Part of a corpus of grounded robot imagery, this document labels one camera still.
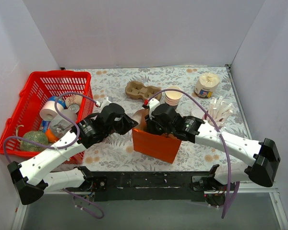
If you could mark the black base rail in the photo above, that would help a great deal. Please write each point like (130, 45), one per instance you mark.
(115, 186)

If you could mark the stack of white lids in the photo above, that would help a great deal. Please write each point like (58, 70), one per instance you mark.
(197, 112)

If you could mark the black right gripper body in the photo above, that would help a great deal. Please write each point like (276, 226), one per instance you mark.
(152, 127)

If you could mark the white tape roll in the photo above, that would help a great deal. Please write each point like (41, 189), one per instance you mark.
(48, 111)

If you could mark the red plastic basket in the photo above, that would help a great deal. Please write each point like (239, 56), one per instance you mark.
(36, 103)

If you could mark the wrapped toilet paper roll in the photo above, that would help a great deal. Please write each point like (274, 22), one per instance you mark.
(206, 85)

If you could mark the orange paper bag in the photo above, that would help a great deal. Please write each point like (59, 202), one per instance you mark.
(164, 147)

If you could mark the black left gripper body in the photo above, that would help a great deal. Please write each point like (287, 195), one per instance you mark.
(126, 122)

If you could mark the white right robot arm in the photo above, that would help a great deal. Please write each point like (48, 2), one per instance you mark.
(259, 160)

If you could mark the floral table mat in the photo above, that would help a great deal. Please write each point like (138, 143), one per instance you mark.
(116, 153)

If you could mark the beige patterned cup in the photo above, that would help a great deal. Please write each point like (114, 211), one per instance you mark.
(74, 99)

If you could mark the stack of paper cups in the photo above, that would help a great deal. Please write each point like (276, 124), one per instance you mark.
(172, 98)

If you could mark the brown cardboard cup carrier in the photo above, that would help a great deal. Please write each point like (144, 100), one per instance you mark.
(137, 90)

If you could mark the crumpled grey paper bag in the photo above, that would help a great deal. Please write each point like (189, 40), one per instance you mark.
(59, 126)

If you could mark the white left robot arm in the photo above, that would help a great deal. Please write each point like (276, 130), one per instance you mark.
(34, 177)

